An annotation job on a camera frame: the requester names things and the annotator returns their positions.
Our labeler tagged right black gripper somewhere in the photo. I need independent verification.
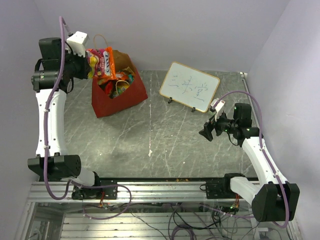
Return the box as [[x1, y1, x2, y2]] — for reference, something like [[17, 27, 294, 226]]
[[199, 109, 238, 141]]

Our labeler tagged red brown paper bag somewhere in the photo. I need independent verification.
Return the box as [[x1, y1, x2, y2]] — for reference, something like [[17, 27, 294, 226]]
[[91, 43, 148, 118]]

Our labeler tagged yellow M&M's packet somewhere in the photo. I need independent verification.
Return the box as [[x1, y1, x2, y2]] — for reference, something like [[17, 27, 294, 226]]
[[115, 80, 130, 95]]

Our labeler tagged red snack packet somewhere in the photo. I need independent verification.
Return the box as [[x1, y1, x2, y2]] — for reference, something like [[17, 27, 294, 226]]
[[103, 80, 117, 99]]

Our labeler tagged orange Fox's fruits bag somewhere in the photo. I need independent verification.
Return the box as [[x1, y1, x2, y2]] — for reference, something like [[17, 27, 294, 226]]
[[115, 71, 134, 84]]

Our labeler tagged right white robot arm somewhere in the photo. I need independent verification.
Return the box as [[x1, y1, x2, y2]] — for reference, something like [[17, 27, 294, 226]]
[[199, 100, 300, 222]]

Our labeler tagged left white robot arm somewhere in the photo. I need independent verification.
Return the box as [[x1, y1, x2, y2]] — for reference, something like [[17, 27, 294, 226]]
[[27, 34, 102, 199]]

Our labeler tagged small whiteboard with writing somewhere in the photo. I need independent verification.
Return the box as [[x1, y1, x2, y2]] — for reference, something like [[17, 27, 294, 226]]
[[159, 61, 220, 113]]

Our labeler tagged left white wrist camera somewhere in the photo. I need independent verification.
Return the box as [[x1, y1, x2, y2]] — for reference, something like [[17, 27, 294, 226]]
[[66, 31, 89, 57]]

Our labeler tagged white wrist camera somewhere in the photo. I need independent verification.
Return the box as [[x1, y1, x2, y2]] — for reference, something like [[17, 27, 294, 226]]
[[66, 31, 89, 57], [209, 98, 225, 116]]

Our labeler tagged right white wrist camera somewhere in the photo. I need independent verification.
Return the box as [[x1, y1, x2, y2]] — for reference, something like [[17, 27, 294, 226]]
[[209, 98, 225, 116]]

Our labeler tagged aluminium rail frame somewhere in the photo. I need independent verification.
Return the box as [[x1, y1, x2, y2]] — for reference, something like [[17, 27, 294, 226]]
[[15, 178, 302, 240]]

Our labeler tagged loose cable bundle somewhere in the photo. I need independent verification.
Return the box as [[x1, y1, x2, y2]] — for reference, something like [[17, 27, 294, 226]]
[[82, 186, 273, 240]]

